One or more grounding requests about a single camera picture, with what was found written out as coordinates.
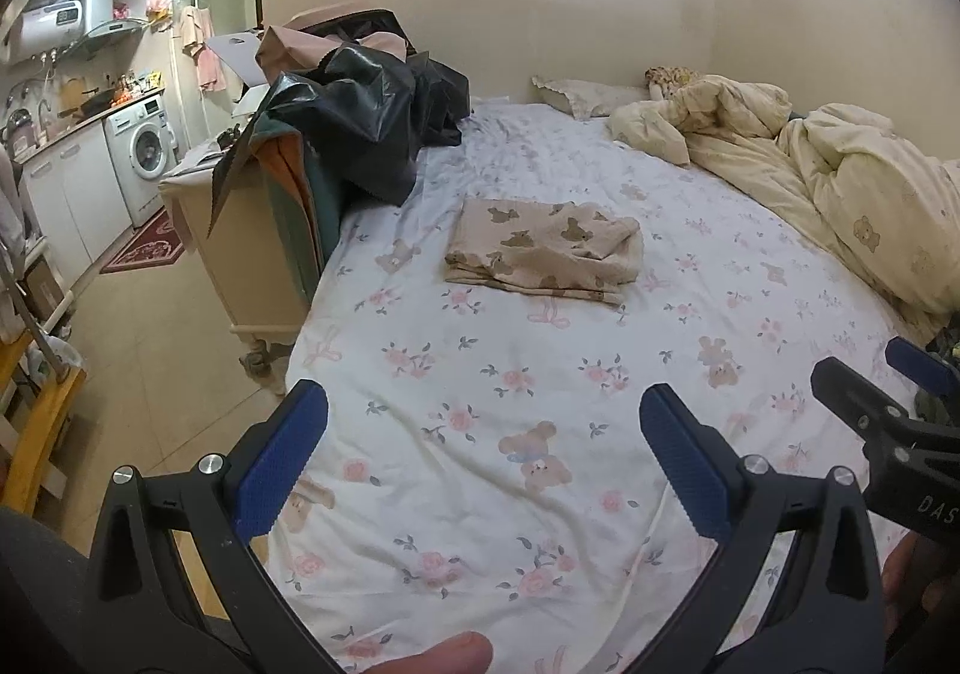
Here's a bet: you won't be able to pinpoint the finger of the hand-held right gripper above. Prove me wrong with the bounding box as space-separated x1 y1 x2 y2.
885 336 960 394
811 355 960 452

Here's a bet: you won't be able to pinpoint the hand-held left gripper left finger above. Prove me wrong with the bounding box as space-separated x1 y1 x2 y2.
88 378 353 674

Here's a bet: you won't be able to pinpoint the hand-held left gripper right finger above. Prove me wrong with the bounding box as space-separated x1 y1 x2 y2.
639 383 890 674

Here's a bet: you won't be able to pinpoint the beige bear print pants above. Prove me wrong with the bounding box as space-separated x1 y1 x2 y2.
442 196 644 306

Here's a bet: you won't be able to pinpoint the person's right hand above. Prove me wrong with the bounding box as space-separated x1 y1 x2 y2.
881 531 960 645

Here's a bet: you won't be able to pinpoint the person's left hand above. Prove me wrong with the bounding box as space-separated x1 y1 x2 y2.
352 631 494 674

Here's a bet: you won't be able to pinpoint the cream bear print duvet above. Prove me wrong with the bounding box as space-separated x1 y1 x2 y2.
607 74 960 334

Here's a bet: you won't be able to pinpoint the cream wooden cabinet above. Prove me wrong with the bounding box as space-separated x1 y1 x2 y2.
157 153 316 394

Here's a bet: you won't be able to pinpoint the floral bear print bed sheet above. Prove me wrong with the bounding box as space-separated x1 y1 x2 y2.
266 100 960 674

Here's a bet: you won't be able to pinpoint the yellow wooden chair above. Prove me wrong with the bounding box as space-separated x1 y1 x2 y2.
0 336 87 517

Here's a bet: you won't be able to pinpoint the red patterned rug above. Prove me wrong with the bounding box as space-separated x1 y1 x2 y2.
100 207 187 275

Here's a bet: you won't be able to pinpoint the green and orange cloth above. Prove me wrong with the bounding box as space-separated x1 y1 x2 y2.
251 115 346 304

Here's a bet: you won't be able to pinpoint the person's dark clothing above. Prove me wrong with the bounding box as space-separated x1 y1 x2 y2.
0 507 102 674

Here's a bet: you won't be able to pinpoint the cardboard box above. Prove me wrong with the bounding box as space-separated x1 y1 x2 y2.
21 260 67 324

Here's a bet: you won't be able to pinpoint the white kitchen cabinet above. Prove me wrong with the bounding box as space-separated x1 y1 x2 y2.
19 119 136 289

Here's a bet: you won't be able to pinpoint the white washing machine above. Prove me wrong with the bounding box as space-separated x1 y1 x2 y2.
103 93 181 229

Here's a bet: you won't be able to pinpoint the black shiny cloth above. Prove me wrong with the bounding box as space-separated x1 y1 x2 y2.
259 40 472 206

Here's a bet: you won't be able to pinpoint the yellow patterned pillow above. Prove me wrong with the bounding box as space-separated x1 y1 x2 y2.
645 65 707 101

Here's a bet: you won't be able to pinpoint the white lace-edged pillow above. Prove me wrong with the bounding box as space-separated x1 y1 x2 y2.
532 74 653 121

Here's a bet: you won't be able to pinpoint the black wok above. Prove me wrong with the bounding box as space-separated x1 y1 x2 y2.
60 88 117 121

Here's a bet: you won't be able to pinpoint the white plastic board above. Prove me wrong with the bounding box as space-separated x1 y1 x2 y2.
206 29 280 116

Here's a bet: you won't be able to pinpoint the pink beige cloth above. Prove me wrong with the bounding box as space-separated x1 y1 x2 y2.
255 23 410 89

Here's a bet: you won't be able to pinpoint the pink hanging towel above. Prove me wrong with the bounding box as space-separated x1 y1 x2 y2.
176 5 230 92

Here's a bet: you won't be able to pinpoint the glass range hood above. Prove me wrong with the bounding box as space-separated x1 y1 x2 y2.
64 18 151 56

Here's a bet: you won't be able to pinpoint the white water heater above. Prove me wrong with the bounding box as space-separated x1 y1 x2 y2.
19 0 113 56

